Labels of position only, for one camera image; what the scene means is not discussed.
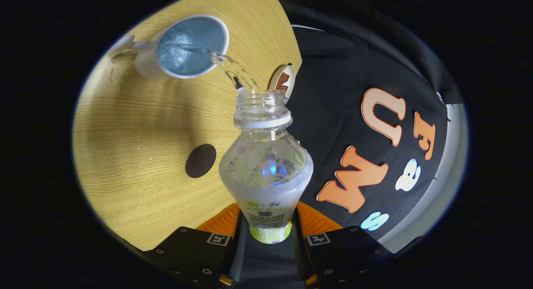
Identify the white cup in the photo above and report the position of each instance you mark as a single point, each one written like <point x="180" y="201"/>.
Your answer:
<point x="145" y="62"/>

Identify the dark round coaster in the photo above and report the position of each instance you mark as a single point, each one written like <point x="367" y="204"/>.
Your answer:
<point x="200" y="160"/>

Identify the white round plate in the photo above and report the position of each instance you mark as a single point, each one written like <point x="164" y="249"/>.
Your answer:
<point x="291" y="74"/>

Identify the wooden table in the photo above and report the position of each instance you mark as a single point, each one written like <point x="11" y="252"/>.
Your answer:
<point x="137" y="126"/>

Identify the brown meat piece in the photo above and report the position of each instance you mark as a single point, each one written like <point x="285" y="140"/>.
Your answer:
<point x="283" y="81"/>

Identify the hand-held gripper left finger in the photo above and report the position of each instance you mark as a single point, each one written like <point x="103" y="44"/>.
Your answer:
<point x="195" y="253"/>

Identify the clear plastic juice bottle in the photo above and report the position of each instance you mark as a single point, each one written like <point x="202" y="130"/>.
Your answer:
<point x="266" y="189"/>

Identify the black backdrop cloth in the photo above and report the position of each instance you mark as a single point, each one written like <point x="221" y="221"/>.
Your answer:
<point x="333" y="72"/>

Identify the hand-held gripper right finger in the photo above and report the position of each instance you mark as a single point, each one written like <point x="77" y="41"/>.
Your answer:
<point x="345" y="251"/>

